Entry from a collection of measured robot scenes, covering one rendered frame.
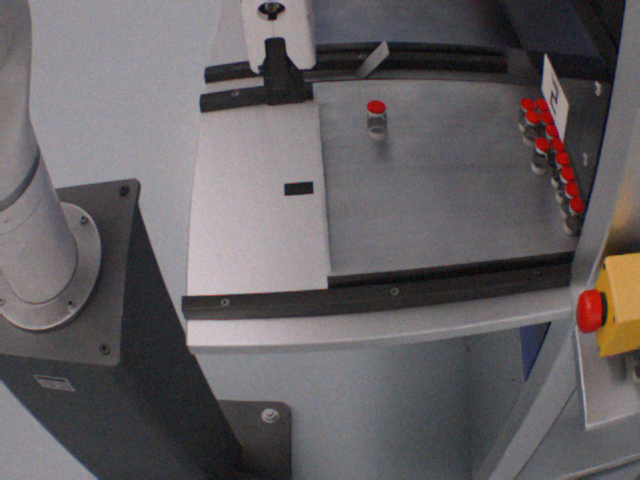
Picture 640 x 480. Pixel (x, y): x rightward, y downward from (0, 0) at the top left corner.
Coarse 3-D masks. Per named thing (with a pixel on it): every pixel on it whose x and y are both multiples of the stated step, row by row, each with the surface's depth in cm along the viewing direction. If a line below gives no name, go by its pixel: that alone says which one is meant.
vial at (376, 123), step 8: (368, 112) 88; (384, 112) 87; (368, 120) 88; (376, 120) 88; (384, 120) 88; (368, 128) 90; (376, 128) 89; (384, 128) 89; (376, 136) 90; (384, 136) 90
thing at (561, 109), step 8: (544, 64) 76; (544, 72) 77; (552, 72) 74; (544, 80) 78; (544, 88) 79; (552, 88) 75; (560, 88) 72; (560, 96) 73; (560, 104) 73; (552, 112) 77; (560, 112) 74; (560, 120) 74; (560, 128) 75; (560, 136) 76
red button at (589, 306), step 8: (584, 296) 62; (592, 296) 61; (584, 304) 61; (592, 304) 61; (600, 304) 61; (576, 312) 63; (584, 312) 61; (592, 312) 61; (600, 312) 61; (576, 320) 63; (584, 320) 61; (592, 320) 61; (600, 320) 61; (584, 328) 62; (592, 328) 61
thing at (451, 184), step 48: (336, 96) 93; (384, 96) 94; (432, 96) 94; (480, 96) 93; (528, 96) 93; (336, 144) 90; (384, 144) 90; (432, 144) 90; (480, 144) 90; (336, 192) 86; (384, 192) 86; (432, 192) 86; (480, 192) 86; (528, 192) 85; (336, 240) 83; (384, 240) 83; (432, 240) 82; (480, 240) 82; (528, 240) 81; (576, 240) 81
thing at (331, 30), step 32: (320, 0) 109; (352, 0) 108; (384, 0) 108; (416, 0) 108; (448, 0) 108; (480, 0) 109; (320, 32) 103; (352, 32) 103; (384, 32) 103; (416, 32) 103; (448, 32) 103; (480, 32) 103; (512, 32) 104; (512, 64) 99
